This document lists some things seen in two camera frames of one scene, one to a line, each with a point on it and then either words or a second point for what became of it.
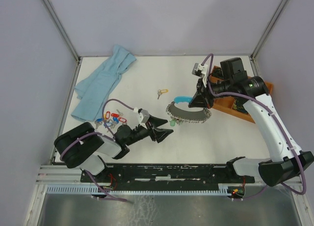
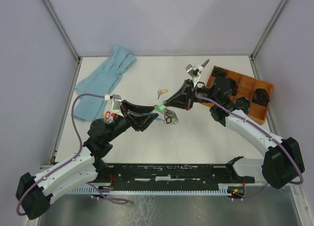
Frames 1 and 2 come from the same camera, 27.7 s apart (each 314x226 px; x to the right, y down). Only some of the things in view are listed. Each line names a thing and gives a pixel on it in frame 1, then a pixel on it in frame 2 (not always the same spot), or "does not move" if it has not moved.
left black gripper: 157,133 → 135,115
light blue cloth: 92,92 does not move
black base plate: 164,174 does not move
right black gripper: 202,98 → 184,98
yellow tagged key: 160,91 does not move
